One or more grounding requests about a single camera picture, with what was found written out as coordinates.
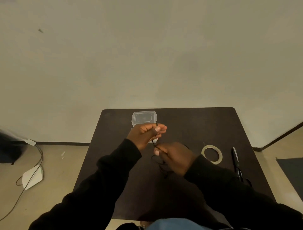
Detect person's right hand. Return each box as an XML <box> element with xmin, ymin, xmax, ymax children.
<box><xmin>153</xmin><ymin>142</ymin><xmax>197</xmax><ymax>176</ymax></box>

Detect person's left hand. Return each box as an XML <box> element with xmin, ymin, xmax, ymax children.
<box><xmin>126</xmin><ymin>123</ymin><xmax>167</xmax><ymax>151</ymax></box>

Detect thin black cord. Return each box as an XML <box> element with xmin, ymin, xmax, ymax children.
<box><xmin>151</xmin><ymin>122</ymin><xmax>190</xmax><ymax>179</ymax></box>

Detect person's right forearm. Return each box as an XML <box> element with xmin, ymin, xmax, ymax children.
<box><xmin>184</xmin><ymin>154</ymin><xmax>303</xmax><ymax>230</ymax></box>

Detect person's left forearm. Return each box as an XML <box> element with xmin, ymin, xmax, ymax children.
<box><xmin>28</xmin><ymin>138</ymin><xmax>142</xmax><ymax>230</ymax></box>

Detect clear plastic box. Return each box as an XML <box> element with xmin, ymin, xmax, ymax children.
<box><xmin>131</xmin><ymin>111</ymin><xmax>159</xmax><ymax>143</ymax></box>

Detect roll of clear tape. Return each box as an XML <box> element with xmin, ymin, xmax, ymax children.
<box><xmin>201</xmin><ymin>145</ymin><xmax>223</xmax><ymax>165</ymax></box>

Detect person's blue jeans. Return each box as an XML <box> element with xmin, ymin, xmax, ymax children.
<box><xmin>140</xmin><ymin>218</ymin><xmax>214</xmax><ymax>230</ymax></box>

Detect black scissors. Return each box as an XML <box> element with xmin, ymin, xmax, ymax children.
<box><xmin>231</xmin><ymin>147</ymin><xmax>253</xmax><ymax>188</ymax></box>

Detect white flat floor device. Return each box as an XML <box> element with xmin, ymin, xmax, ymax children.
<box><xmin>22</xmin><ymin>164</ymin><xmax>44</xmax><ymax>191</ymax></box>

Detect dark floor mat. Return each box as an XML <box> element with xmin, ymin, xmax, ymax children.
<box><xmin>276</xmin><ymin>157</ymin><xmax>303</xmax><ymax>202</ymax></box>

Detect black bag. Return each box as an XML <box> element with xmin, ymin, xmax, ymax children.
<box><xmin>0</xmin><ymin>129</ymin><xmax>28</xmax><ymax>164</ymax></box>

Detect black floor cable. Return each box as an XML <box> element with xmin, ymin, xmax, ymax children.
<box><xmin>0</xmin><ymin>144</ymin><xmax>44</xmax><ymax>222</ymax></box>

